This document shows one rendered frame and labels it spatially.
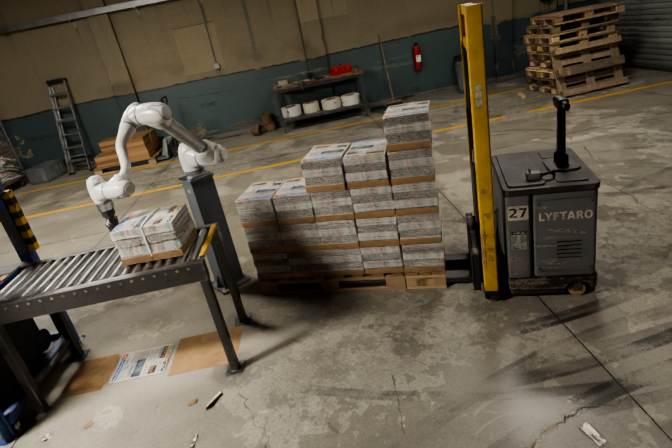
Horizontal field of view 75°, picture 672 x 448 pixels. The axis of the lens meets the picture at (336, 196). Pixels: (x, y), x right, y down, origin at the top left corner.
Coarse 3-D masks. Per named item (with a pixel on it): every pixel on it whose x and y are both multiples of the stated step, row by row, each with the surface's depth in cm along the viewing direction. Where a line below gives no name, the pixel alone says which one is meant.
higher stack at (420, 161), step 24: (384, 120) 277; (408, 120) 273; (432, 144) 301; (408, 168) 286; (432, 168) 283; (408, 192) 293; (432, 192) 289; (408, 216) 299; (432, 216) 296; (408, 264) 314; (432, 264) 310; (408, 288) 322
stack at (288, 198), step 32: (256, 192) 332; (288, 192) 319; (320, 192) 307; (352, 192) 301; (384, 192) 296; (288, 224) 323; (320, 224) 316; (352, 224) 310; (384, 224) 306; (256, 256) 340; (288, 256) 333; (320, 256) 327; (352, 256) 321; (384, 256) 316; (320, 288) 342; (352, 288) 333; (384, 288) 327
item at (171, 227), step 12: (180, 204) 275; (156, 216) 264; (168, 216) 259; (180, 216) 266; (156, 228) 252; (168, 228) 252; (180, 228) 261; (192, 228) 278; (156, 240) 255; (168, 240) 256; (180, 240) 257; (156, 252) 258
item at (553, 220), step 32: (512, 160) 303; (544, 160) 292; (576, 160) 285; (512, 192) 262; (544, 192) 258; (576, 192) 256; (512, 224) 270; (544, 224) 266; (576, 224) 262; (512, 256) 279; (544, 256) 275; (576, 256) 271; (512, 288) 288; (544, 288) 283; (576, 288) 280
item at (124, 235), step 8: (128, 216) 273; (136, 216) 270; (144, 216) 268; (120, 224) 262; (128, 224) 260; (136, 224) 258; (112, 232) 254; (120, 232) 253; (128, 232) 253; (136, 232) 253; (112, 240) 254; (120, 240) 255; (128, 240) 255; (136, 240) 255; (120, 248) 257; (128, 248) 257; (136, 248) 257; (128, 256) 259; (136, 256) 259
